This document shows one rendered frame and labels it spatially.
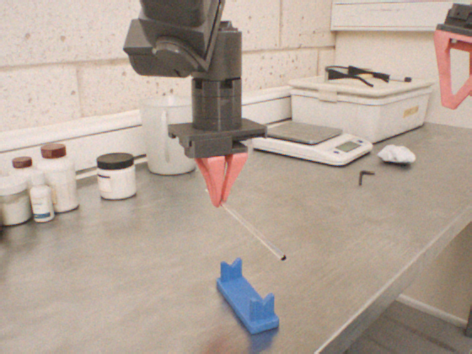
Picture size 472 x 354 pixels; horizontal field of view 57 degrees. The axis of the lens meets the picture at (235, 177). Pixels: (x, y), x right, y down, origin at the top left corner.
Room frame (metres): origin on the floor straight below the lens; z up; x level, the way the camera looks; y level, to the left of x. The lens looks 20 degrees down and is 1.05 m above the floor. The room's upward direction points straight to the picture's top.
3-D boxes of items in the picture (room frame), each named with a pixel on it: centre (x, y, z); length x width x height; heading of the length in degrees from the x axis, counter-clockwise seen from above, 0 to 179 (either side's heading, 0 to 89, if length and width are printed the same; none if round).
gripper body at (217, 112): (0.49, 0.02, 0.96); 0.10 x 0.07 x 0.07; 115
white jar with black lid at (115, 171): (0.76, 0.22, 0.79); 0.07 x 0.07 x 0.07
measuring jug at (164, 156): (0.90, 0.14, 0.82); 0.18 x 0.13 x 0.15; 2
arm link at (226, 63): (0.49, 0.03, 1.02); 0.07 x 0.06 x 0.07; 65
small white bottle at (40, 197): (0.65, 0.31, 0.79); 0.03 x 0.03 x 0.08
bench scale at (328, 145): (1.06, -0.19, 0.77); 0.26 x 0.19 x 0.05; 50
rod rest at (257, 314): (0.42, -0.01, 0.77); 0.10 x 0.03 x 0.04; 24
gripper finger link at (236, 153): (0.48, 0.03, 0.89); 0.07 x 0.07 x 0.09; 25
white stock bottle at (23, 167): (0.70, 0.36, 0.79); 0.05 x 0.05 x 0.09
